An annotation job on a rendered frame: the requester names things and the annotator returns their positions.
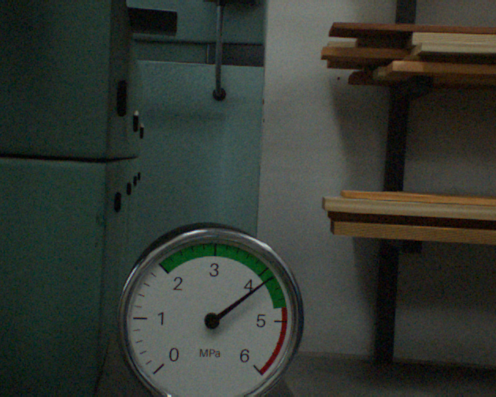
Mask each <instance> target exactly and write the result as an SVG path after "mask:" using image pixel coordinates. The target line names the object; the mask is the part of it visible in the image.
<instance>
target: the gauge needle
mask: <svg viewBox="0 0 496 397"><path fill-rule="evenodd" d="M272 278H273V276H271V277H269V278H268V279H267V280H266V281H264V282H263V283H261V284H260V285H258V286H257V287H255V288H254V289H253V290H252V291H250V292H248V293H247V294H245V295H244V296H243V297H242V298H240V299H239V300H237V301H236V302H234V303H232V304H231V305H230V306H229V307H227V308H226V309H224V310H223V311H221V312H220V313H218V315H216V314H215V313H208V314H206V316H205V318H204V322H205V326H206V327H207V328H209V329H215V328H217V327H218V326H219V323H220V319H221V318H222V317H224V316H225V315H226V314H228V313H229V312H230V311H232V310H233V309H234V308H236V307H237V305H239V304H240V303H241V302H243V301H244V300H245V299H247V298H248V297H249V296H250V295H252V294H253V293H254V292H255V291H256V290H258V289H259V288H260V287H262V286H263V285H264V284H266V283H267V282H268V281H269V280H271V279H272Z"/></svg>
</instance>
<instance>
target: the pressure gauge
mask: <svg viewBox="0 0 496 397"><path fill-rule="evenodd" d="M271 276H273V278H272V279H271V280H269V281H268V282H267V283H266V284H264V285H263V286H262V287H260V288H259V289H258V290H256V291H255V292H254V293H253V294H252V295H250V296H249V297H248V298H247V299H245V300H244V301H243V302H241V303H240V304H239V305H237V307H236V308H234V309H233V310H232V311H230V312H229V313H228V314H226V315H225V316H224V317H222V318H221V319H220V323H219V326H218V327H217V328H215V329H209V328H207V327H206V326H205V322H204V318H205V316H206V314H208V313H215V314H216V315H218V313H220V312H221V311H223V310H224V309H226V308H227V307H229V306H230V305H231V304H232V303H234V302H236V301H237V300H239V299H240V298H242V297H243V296H244V295H245V294H247V293H248V292H250V291H252V290H253V289H254V288H255V287H257V286H258V285H260V284H261V283H263V282H264V281H266V280H267V279H268V278H269V277H271ZM303 328H304V307H303V301H302V295H301V292H300V289H299V286H298V282H297V281H296V279H295V277H294V274H293V273H292V272H291V270H290V268H289V266H288V265H287V263H286V262H285V261H284V260H283V259H282V258H281V256H280V255H279V254H278V253H276V252H275V251H274V250H273V249H272V248H271V247H270V246H269V245H268V244H267V243H265V242H263V241H261V240H260V239H258V238H257V237H255V236H252V235H250V234H249V233H248V232H244V231H243V230H241V229H239V228H236V227H233V226H230V225H227V224H221V223H213V222H202V223H194V224H187V225H184V226H181V227H178V228H175V229H173V230H171V231H169V232H167V233H165V234H164V235H162V236H160V237H159V238H158V239H156V240H155V241H153V242H152V243H151V244H150V245H149V246H148V247H147V248H146V249H145V250H144V251H143V252H142V253H141V254H140V256H139V258H138V259H137V261H136V262H135V264H134V265H133V267H132V269H131V272H130V273H129V275H128V278H127V279H126V281H125V283H124V286H123V288H122V291H121V293H120V297H119V301H118V304H117V314H116V331H117V342H118V346H119V349H120V353H121V356H122V358H123V360H124V363H125V365H126V366H127V368H128V371H129V372H130V374H131V375H132V376H133V378H134V379H135V381H136V382H137V383H138V384H139V385H140V387H141V388H142V389H144V390H145V391H146V392H147V393H148V394H149V395H151V396H152V397H263V396H265V395H267V394H268V393H269V392H270V391H271V390H272V389H273V388H274V387H275V386H276V385H277V384H278V383H279V382H280V381H281V380H282V379H283V377H284V376H285V375H286V373H287V372H288V370H289V368H290V367H291V365H292V364H293V362H294V360H295V357H296V355H297V353H298V349H299V347H300V345H301V341H302V335H303Z"/></svg>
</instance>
